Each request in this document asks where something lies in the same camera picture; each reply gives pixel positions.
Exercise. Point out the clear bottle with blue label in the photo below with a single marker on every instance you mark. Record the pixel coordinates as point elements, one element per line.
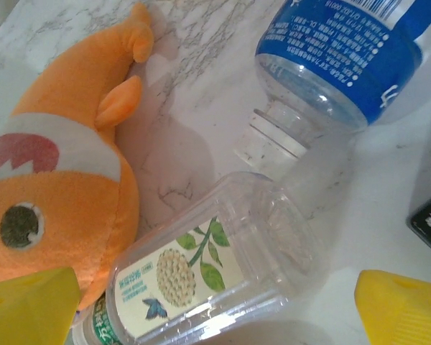
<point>327,54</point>

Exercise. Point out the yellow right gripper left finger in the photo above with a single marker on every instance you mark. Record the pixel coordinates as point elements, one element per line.
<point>25,312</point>

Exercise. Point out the orange plush fish toy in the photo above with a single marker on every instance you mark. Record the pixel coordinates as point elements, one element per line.
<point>57,108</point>

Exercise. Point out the clear bottle with flower label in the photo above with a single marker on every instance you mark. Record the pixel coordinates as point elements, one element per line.
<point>201,258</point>

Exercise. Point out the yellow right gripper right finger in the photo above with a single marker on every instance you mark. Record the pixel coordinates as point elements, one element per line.
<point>406,312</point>

